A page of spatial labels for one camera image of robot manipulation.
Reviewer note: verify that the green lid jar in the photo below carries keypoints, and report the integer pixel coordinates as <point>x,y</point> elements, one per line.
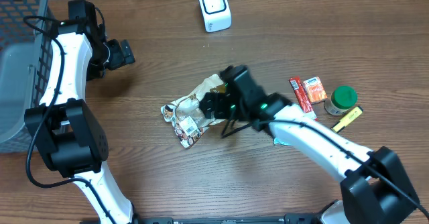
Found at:
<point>341,100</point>

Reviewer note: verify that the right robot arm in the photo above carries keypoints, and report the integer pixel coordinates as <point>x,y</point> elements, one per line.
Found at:
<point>375,187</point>

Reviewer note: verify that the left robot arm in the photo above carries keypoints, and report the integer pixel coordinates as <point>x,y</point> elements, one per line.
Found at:
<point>68,143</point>

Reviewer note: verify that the brown snack pouch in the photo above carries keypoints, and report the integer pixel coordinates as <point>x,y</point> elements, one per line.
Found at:
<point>188,121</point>

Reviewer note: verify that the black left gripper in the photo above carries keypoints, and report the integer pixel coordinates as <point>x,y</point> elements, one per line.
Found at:
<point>118,59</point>

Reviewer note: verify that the teal Kleenex tissue pack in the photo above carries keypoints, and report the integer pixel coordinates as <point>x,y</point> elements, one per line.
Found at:
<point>277,141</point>

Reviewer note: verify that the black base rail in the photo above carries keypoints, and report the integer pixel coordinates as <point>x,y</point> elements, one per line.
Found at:
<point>300,218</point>

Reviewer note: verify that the orange Kleenex tissue box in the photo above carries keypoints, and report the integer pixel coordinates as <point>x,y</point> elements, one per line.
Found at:
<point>314,90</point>

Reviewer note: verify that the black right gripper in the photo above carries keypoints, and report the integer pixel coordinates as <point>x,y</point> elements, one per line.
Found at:
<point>214,103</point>

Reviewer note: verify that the red snack stick packet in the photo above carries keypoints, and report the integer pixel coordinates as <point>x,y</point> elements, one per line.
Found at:
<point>302,97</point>

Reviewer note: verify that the grey plastic mesh basket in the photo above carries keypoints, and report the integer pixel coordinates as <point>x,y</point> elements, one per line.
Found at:
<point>26,57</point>

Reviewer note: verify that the white barcode scanner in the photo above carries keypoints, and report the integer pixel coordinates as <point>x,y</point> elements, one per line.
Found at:
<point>216,15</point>

